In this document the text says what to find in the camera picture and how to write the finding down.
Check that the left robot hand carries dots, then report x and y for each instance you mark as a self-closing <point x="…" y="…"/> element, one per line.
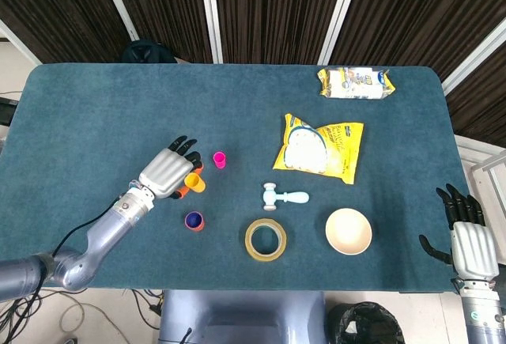
<point x="166" y="172"/>

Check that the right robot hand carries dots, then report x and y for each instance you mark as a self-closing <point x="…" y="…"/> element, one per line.
<point x="474" y="251"/>

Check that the yellow plastic cup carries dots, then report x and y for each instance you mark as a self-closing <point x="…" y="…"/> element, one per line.
<point x="195" y="184"/>

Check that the purple plastic cup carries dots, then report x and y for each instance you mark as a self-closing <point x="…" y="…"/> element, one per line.
<point x="193" y="219"/>

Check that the pink plastic cup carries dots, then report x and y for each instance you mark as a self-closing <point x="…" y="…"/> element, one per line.
<point x="220" y="160"/>

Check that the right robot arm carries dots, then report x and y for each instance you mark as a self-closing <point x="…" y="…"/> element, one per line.
<point x="484" y="312"/>

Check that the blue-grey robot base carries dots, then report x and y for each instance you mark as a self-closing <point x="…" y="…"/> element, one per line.
<point x="237" y="316"/>

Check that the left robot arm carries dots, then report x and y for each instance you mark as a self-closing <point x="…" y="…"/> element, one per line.
<point x="103" y="233"/>

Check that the orange plastic cup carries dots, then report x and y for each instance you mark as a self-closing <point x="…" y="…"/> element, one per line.
<point x="199" y="227"/>

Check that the white metal rack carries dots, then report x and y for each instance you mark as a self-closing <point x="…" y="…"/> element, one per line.
<point x="488" y="162"/>

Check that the teal table cloth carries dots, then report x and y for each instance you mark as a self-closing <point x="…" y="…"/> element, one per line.
<point x="237" y="103"/>

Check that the yellow packing tape roll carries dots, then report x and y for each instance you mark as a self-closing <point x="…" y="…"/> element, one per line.
<point x="250" y="247"/>

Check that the black chair back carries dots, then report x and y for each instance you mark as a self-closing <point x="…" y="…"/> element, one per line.
<point x="146" y="53"/>

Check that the cream bowl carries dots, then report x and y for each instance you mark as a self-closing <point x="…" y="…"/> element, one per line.
<point x="348" y="231"/>

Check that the light blue toy hammer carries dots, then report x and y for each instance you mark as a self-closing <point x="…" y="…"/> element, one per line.
<point x="292" y="197"/>

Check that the black trash bin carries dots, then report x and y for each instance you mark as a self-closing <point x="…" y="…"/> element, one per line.
<point x="363" y="324"/>

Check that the large yellow snack bag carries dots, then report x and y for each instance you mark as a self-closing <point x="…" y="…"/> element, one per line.
<point x="312" y="154"/>

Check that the black box device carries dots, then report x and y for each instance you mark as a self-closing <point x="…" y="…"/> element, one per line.
<point x="7" y="111"/>

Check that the small white yellow snack pack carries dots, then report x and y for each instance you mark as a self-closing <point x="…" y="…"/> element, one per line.
<point x="356" y="83"/>

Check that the white partition post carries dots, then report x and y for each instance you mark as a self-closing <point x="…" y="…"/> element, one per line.
<point x="20" y="45"/>
<point x="340" y="12"/>
<point x="474" y="57"/>
<point x="116" y="2"/>
<point x="210" y="12"/>

